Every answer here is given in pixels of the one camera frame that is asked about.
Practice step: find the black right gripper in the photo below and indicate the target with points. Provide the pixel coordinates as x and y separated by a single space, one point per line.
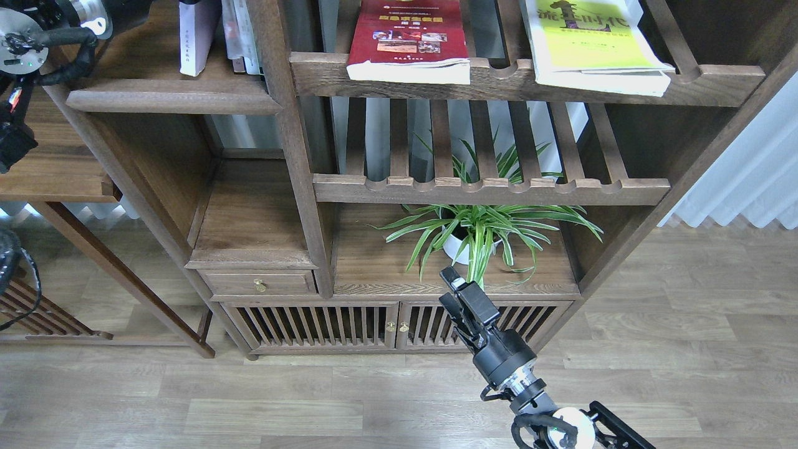
499 353

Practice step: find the yellow-green book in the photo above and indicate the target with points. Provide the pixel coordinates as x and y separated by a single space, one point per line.
593 45

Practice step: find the white and lilac book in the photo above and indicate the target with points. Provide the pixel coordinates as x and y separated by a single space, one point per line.
198 23

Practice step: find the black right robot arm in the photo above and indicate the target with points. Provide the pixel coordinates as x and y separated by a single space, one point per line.
540 423

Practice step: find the upright white books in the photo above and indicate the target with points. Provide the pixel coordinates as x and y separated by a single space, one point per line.
239 38

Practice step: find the right slatted cabinet door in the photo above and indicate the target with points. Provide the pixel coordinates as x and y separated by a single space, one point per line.
426 326

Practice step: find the slatted cabinet door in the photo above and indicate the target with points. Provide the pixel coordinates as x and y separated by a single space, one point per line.
426 326
316 328

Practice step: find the white plant pot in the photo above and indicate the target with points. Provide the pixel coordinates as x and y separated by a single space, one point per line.
460 248

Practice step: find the green spider plant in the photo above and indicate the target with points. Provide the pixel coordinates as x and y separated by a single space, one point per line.
519 227

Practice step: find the dark wooden bookshelf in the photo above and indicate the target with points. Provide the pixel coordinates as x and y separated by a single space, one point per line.
291 169

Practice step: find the left slatted cabinet door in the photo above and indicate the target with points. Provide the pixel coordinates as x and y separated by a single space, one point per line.
316 328

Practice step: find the small wooden drawer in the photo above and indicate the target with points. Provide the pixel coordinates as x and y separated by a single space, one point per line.
259 281

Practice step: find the red book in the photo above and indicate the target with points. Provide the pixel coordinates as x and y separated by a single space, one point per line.
419 42

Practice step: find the white curtain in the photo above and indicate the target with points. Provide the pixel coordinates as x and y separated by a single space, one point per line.
754 181

